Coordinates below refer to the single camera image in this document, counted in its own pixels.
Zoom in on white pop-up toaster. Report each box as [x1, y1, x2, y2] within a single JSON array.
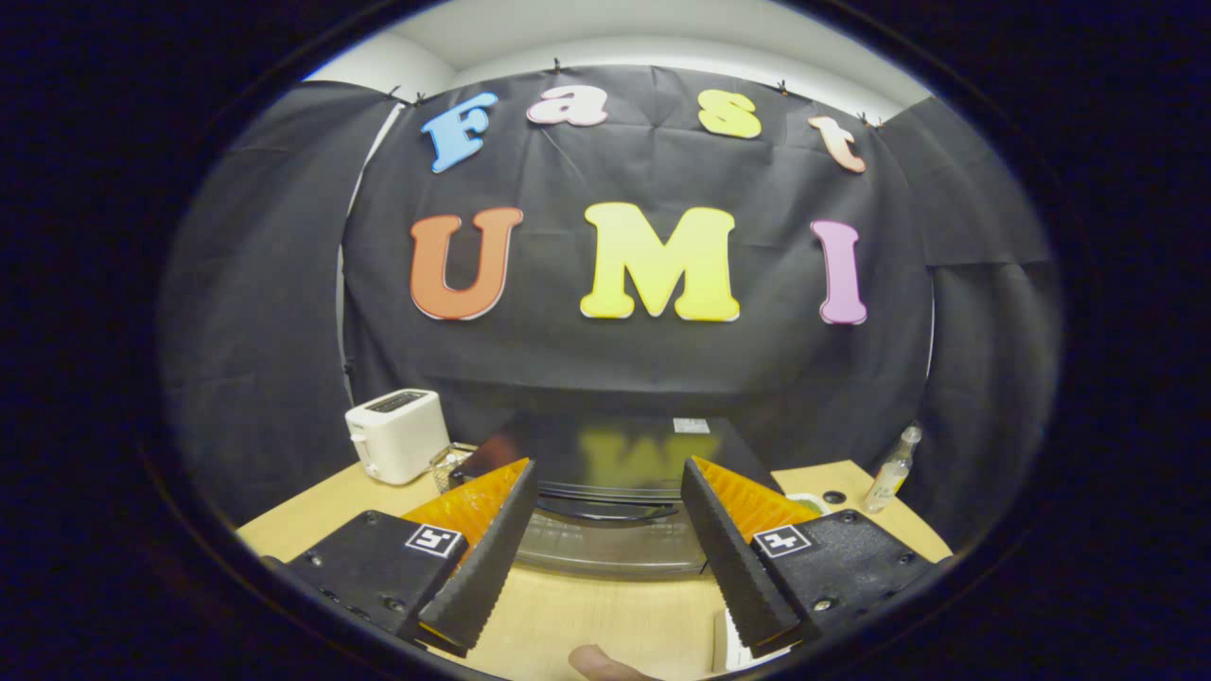
[[344, 389, 451, 486]]

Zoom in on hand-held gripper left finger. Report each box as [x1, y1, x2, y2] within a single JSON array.
[[282, 458, 539, 658]]

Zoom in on small white rectangular tray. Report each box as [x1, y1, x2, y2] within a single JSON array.
[[711, 608, 791, 674]]

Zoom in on clear plastic bottle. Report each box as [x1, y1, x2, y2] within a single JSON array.
[[863, 424, 923, 515]]

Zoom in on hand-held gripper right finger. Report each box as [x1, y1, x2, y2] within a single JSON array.
[[681, 455, 952, 654]]

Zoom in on small wire rack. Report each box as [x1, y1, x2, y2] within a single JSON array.
[[428, 442, 479, 495]]

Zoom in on black toaster oven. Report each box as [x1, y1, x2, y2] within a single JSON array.
[[452, 414, 786, 580]]

